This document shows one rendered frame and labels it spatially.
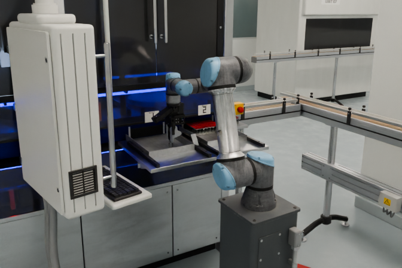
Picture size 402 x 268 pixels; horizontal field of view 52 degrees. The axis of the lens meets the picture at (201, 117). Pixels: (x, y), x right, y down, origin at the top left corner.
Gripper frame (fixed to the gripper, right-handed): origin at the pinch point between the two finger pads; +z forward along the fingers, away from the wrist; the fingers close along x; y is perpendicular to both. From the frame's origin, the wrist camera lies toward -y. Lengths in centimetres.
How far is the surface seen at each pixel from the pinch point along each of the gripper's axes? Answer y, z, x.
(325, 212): 126, 75, 3
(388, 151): 183, 36, -2
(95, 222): -37, 48, 19
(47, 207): -64, 23, -1
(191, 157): 4.7, 5.4, -15.5
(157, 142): -1.3, 5.2, 13.3
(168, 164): -10.0, 5.5, -19.6
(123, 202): -38, 13, -32
